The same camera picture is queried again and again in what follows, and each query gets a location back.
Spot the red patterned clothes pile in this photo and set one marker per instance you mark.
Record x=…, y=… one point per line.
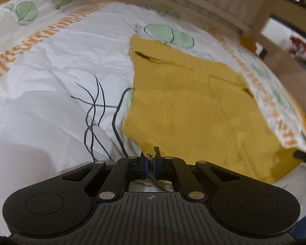
x=304, y=53

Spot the light wooden bed frame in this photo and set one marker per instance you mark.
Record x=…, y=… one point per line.
x=214, y=2

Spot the blue cloth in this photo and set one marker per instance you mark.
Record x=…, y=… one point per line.
x=303, y=224

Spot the mustard yellow knit sweater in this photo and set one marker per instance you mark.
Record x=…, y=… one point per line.
x=193, y=107

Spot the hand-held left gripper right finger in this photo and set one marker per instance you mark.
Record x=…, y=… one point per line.
x=157, y=170

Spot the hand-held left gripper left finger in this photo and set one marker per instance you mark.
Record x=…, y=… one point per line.
x=142, y=170

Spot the white leaf print duvet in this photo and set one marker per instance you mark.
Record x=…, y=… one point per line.
x=53, y=81

